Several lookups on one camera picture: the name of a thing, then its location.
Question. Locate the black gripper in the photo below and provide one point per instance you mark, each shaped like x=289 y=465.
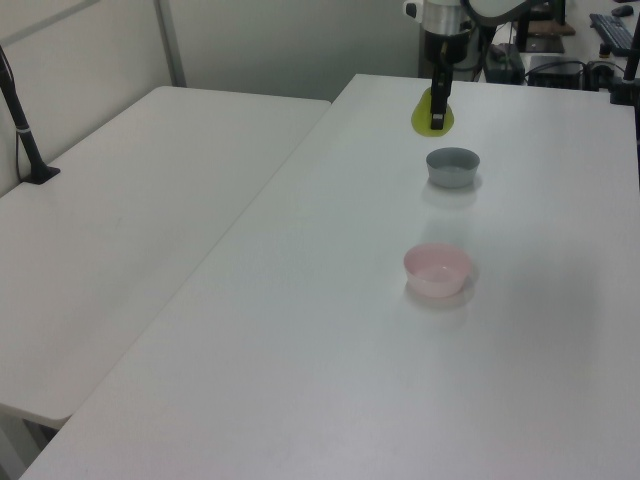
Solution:
x=452 y=47

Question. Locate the green pear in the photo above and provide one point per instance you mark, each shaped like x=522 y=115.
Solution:
x=420 y=120

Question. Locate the grey bowl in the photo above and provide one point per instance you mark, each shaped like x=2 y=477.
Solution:
x=452 y=172

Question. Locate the pink bowl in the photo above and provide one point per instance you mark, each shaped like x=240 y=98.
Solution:
x=437 y=272

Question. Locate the black and green box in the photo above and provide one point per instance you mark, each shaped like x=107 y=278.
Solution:
x=507 y=65

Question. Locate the black monitor stand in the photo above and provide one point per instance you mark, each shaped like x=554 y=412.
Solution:
x=525 y=37

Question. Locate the black computer case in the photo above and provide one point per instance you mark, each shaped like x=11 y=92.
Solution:
x=555 y=70

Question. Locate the brown wooden board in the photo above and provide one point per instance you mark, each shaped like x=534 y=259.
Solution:
x=557 y=29

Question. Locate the small black device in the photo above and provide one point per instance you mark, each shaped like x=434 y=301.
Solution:
x=599 y=74

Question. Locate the black keyboard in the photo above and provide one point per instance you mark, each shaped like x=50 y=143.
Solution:
x=612 y=30

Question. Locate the black clamped stand pole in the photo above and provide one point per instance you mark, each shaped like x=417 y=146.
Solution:
x=627 y=80

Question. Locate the black computer mouse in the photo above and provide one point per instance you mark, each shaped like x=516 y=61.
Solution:
x=621 y=10

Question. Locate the grey metal partition post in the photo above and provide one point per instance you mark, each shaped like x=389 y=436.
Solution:
x=170 y=45

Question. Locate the black camera stand with base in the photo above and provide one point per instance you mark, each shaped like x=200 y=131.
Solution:
x=22 y=130

